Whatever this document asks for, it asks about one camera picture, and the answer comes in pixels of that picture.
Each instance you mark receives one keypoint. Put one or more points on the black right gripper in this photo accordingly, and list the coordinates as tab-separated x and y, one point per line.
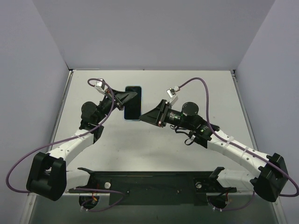
161	114

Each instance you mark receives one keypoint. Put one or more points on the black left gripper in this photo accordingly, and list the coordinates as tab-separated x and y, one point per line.
114	99

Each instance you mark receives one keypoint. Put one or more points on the black smartphone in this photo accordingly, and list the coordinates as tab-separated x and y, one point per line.
133	109

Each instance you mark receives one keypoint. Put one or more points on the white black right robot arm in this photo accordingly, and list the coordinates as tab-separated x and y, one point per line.
263	172

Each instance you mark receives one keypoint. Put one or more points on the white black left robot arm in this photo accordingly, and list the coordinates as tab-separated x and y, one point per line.
48	176

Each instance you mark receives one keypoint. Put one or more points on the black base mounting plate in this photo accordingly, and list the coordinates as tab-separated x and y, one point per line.
158	188

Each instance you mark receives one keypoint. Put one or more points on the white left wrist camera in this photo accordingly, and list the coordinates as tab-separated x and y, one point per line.
100	86

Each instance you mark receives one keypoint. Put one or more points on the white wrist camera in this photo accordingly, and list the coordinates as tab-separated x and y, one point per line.
172	93
100	86

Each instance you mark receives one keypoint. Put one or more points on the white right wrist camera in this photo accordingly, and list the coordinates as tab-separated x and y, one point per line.
172	93

